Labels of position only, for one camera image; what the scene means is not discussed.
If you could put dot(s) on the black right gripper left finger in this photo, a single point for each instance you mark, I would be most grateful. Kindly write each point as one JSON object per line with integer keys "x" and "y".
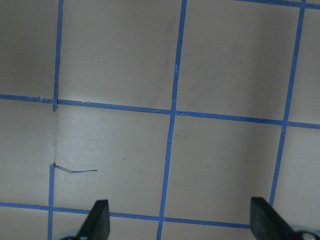
{"x": 97, "y": 224}

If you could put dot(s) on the thin dark wire scrap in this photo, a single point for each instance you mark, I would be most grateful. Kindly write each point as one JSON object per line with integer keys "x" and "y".
{"x": 73, "y": 171}

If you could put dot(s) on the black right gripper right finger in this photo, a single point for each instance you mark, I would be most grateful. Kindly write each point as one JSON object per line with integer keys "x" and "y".
{"x": 267, "y": 224}

